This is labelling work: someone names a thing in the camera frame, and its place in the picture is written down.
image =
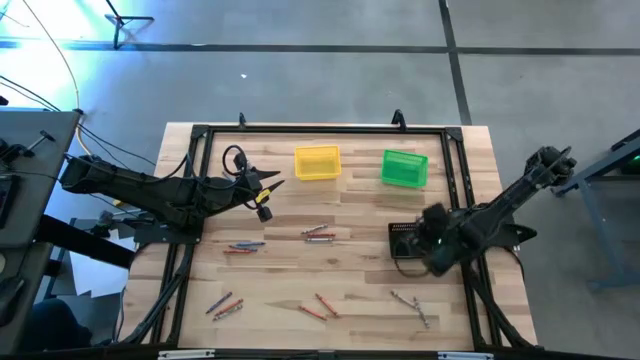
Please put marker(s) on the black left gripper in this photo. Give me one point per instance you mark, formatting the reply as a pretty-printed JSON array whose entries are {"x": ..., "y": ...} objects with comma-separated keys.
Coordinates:
[{"x": 245, "y": 189}]

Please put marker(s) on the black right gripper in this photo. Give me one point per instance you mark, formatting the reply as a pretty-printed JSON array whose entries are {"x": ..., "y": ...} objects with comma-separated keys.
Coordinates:
[{"x": 445, "y": 245}]

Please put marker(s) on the grey screws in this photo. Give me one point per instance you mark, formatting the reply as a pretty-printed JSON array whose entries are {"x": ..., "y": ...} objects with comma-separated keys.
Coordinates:
[{"x": 421, "y": 313}]

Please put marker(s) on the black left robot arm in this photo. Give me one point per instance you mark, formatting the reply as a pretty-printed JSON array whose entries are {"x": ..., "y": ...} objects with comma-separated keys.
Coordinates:
[{"x": 150, "y": 192}]

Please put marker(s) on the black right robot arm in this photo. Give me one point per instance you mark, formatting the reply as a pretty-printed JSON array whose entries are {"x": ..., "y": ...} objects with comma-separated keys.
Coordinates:
[{"x": 505, "y": 200}]

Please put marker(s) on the black plastic basket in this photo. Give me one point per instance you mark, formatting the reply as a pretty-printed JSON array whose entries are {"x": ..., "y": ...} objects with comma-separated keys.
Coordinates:
[{"x": 397, "y": 229}]

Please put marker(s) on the yellow plastic basket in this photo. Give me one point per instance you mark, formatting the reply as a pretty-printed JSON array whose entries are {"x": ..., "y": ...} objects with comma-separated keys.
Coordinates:
[{"x": 317, "y": 162}]

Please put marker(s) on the green plastic basket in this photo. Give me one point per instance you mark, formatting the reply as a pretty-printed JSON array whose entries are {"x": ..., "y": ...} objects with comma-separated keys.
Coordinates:
[{"x": 405, "y": 167}]

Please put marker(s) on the black clamp with rod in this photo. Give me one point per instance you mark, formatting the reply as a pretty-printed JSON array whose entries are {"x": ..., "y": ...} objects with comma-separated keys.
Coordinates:
[{"x": 105, "y": 220}]

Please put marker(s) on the black table support beam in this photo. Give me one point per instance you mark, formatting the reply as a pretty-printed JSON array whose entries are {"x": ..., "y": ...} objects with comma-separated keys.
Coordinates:
[{"x": 85, "y": 245}]

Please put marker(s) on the white paper sheet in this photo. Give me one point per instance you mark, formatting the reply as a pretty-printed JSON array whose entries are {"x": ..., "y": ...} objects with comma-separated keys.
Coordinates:
[{"x": 95, "y": 275}]

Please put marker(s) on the black floor stand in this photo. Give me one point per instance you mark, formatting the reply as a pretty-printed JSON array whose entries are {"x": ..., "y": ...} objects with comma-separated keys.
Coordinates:
[{"x": 130, "y": 18}]

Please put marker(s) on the grey side table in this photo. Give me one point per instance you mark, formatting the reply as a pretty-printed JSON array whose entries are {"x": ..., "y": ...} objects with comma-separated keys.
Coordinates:
[{"x": 45, "y": 200}]

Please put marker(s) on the black desk clamp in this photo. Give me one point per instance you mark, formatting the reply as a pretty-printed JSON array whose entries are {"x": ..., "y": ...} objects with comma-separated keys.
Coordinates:
[{"x": 12, "y": 150}]

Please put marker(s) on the person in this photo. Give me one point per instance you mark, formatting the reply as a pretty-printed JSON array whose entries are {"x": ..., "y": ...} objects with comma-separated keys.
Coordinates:
[{"x": 52, "y": 325}]

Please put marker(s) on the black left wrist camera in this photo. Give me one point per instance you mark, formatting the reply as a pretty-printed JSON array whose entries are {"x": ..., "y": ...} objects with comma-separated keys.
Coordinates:
[{"x": 264, "y": 214}]

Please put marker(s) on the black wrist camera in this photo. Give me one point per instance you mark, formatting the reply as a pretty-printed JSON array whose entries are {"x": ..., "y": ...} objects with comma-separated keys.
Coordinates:
[
  {"x": 433, "y": 214},
  {"x": 264, "y": 214}
]

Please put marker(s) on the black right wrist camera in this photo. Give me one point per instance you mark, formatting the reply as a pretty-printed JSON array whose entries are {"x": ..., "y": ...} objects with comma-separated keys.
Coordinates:
[{"x": 433, "y": 214}]

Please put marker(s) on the small black frame clamp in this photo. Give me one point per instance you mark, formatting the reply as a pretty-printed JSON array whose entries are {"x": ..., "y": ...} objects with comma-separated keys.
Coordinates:
[{"x": 242, "y": 120}]

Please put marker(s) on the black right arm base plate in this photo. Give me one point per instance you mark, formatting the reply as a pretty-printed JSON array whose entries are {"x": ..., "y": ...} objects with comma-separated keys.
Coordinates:
[{"x": 520, "y": 232}]

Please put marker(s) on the black aluminium table frame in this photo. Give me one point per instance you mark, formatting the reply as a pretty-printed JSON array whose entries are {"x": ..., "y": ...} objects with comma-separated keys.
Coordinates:
[{"x": 360, "y": 129}]

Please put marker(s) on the white table edge bracket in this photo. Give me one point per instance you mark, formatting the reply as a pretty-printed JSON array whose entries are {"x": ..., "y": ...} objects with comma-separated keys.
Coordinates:
[
  {"x": 465, "y": 356},
  {"x": 186, "y": 354}
]

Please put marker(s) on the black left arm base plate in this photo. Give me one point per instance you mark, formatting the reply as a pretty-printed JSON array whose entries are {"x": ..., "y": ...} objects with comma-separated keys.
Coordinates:
[{"x": 150, "y": 233}]

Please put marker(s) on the large black frame clamp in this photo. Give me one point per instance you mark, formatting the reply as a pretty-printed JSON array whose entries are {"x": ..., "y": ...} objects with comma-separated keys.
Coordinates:
[{"x": 398, "y": 121}]

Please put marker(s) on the blue-grey metal table frame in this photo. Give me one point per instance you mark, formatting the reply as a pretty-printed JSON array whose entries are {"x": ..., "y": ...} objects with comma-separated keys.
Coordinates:
[{"x": 599, "y": 235}]

